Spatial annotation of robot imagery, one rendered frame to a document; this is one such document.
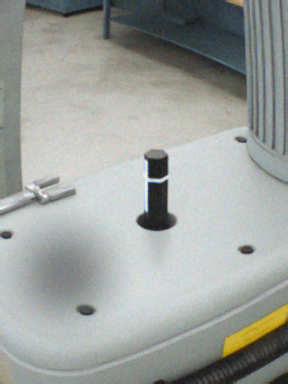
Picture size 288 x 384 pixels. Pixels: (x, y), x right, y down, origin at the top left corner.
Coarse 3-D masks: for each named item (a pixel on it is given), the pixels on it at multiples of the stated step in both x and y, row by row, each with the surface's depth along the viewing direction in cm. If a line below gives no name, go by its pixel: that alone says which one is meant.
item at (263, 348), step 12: (264, 336) 78; (276, 336) 78; (252, 348) 76; (264, 348) 76; (276, 348) 77; (228, 360) 75; (240, 360) 75; (252, 360) 75; (264, 360) 76; (204, 372) 73; (216, 372) 73; (228, 372) 74; (240, 372) 75; (252, 372) 76
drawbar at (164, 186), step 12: (144, 156) 79; (156, 156) 79; (144, 168) 80; (156, 168) 79; (168, 168) 80; (144, 180) 80; (168, 180) 80; (144, 192) 81; (156, 192) 80; (168, 192) 81; (144, 204) 82; (156, 204) 80; (144, 216) 82; (156, 216) 81; (144, 228) 83; (156, 228) 82
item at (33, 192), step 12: (36, 180) 88; (48, 180) 88; (24, 192) 85; (36, 192) 85; (48, 192) 85; (60, 192) 85; (72, 192) 86; (0, 204) 83; (12, 204) 83; (24, 204) 84
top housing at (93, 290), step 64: (128, 192) 87; (192, 192) 87; (256, 192) 87; (0, 256) 76; (64, 256) 77; (128, 256) 77; (192, 256) 77; (256, 256) 76; (0, 320) 68; (64, 320) 68; (128, 320) 69; (192, 320) 71; (256, 320) 78
